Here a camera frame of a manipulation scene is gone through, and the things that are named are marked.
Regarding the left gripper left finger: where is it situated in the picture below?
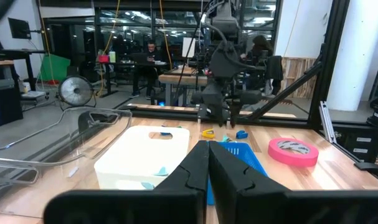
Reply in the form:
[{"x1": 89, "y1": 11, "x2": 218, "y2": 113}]
[{"x1": 44, "y1": 139, "x2": 210, "y2": 224}]

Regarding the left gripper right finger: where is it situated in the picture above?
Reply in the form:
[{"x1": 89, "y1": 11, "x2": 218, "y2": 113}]
[{"x1": 209, "y1": 141, "x2": 378, "y2": 224}]

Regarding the teal staple remover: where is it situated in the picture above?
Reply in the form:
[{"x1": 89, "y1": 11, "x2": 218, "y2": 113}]
[{"x1": 141, "y1": 166, "x2": 169, "y2": 190}]

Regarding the pink tape roll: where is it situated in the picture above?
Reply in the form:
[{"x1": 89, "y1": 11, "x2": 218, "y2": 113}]
[{"x1": 268, "y1": 138, "x2": 319, "y2": 168}]

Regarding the blue plastic basket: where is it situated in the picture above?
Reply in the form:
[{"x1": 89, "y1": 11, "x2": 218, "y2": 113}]
[{"x1": 206, "y1": 141, "x2": 269, "y2": 206}]

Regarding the wooden workbench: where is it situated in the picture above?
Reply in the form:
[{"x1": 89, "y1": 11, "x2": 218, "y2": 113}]
[{"x1": 158, "y1": 66, "x2": 208, "y2": 107}]

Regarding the white plastic bin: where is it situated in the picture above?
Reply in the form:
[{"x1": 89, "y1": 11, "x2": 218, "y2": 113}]
[{"x1": 94, "y1": 125, "x2": 191, "y2": 191}]

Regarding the white board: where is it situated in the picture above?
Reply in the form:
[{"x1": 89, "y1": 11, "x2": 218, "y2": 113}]
[{"x1": 181, "y1": 37, "x2": 196, "y2": 58}]

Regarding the black jacket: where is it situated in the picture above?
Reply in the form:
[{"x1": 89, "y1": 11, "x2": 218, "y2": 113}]
[{"x1": 265, "y1": 55, "x2": 285, "y2": 82}]

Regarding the person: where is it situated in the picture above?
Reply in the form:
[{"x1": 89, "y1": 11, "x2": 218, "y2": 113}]
[
  {"x1": 240, "y1": 34, "x2": 275, "y2": 94},
  {"x1": 131, "y1": 40, "x2": 165, "y2": 100}
]

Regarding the wooden slat panel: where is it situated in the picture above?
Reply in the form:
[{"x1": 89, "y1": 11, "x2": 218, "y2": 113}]
[{"x1": 281, "y1": 57, "x2": 318, "y2": 100}]

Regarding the black laptop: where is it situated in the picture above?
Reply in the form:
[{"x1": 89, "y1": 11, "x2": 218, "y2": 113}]
[{"x1": 131, "y1": 52, "x2": 149, "y2": 65}]

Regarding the clear plastic bin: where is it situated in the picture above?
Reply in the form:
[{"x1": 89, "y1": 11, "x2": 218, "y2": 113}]
[{"x1": 0, "y1": 106, "x2": 133, "y2": 215}]

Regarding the silver aluminium bar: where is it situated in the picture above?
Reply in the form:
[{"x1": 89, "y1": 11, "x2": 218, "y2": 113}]
[{"x1": 318, "y1": 100, "x2": 338, "y2": 144}]

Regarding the black box with white labels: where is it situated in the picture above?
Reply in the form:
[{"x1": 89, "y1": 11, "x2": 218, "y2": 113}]
[{"x1": 330, "y1": 123, "x2": 378, "y2": 164}]

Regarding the round floor fan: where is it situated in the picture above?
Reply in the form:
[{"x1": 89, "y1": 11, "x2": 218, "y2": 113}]
[{"x1": 57, "y1": 75, "x2": 95, "y2": 109}]

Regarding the white column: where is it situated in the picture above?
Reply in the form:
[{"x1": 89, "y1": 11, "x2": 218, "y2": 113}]
[{"x1": 326, "y1": 0, "x2": 378, "y2": 112}]

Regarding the green panel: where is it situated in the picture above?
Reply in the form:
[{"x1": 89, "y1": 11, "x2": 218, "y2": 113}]
[{"x1": 40, "y1": 54, "x2": 72, "y2": 83}]

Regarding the dark cabinet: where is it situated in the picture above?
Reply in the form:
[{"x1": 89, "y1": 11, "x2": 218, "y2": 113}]
[{"x1": 0, "y1": 77, "x2": 24, "y2": 129}]

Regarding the black desk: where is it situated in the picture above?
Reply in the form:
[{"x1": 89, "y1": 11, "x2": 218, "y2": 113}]
[{"x1": 0, "y1": 49, "x2": 48, "y2": 91}]

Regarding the black aluminium table frame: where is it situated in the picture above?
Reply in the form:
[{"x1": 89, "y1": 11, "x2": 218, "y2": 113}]
[{"x1": 118, "y1": 0, "x2": 378, "y2": 184}]

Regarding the black wall monitor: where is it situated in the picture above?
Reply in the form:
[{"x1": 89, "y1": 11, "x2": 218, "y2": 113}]
[{"x1": 7, "y1": 17, "x2": 32, "y2": 40}]

